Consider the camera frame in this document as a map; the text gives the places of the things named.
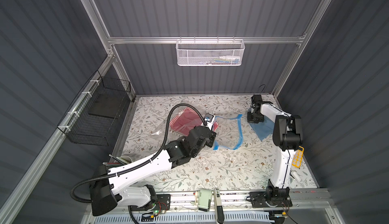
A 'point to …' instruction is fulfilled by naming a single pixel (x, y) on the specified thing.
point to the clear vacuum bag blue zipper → (228, 129)
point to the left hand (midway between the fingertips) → (214, 129)
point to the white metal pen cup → (127, 158)
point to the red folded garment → (182, 122)
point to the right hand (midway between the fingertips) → (255, 120)
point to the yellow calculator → (298, 157)
